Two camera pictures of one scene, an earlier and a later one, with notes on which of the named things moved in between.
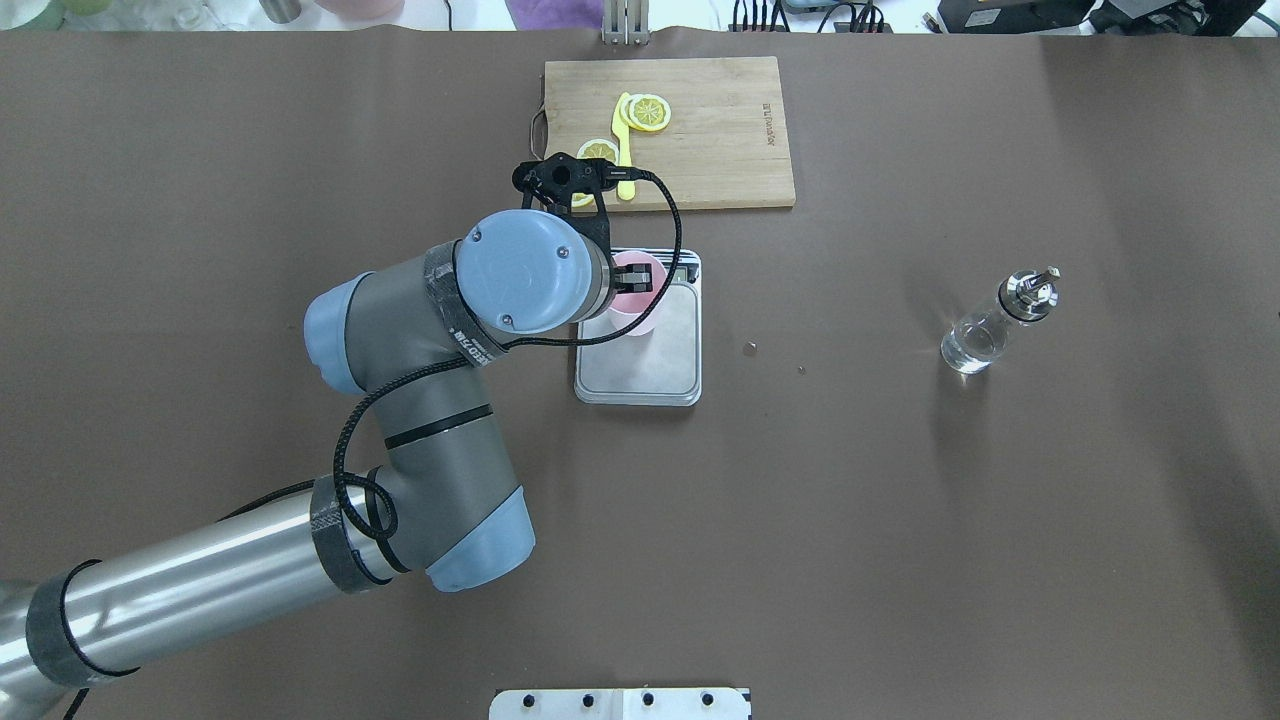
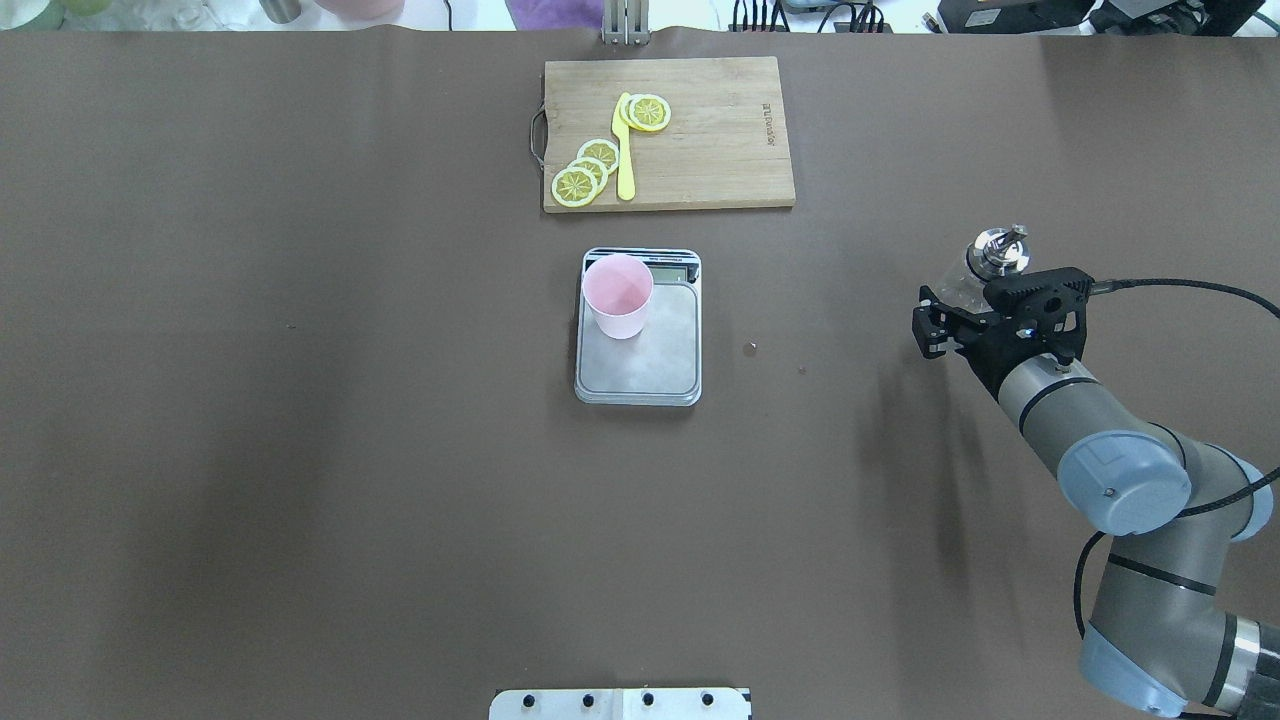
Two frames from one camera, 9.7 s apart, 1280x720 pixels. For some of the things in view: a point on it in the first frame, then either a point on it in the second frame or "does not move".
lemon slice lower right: [598, 149] does not move
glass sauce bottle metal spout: [974, 342] to [998, 252]
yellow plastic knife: [620, 128] does not move
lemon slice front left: [649, 112] does not move
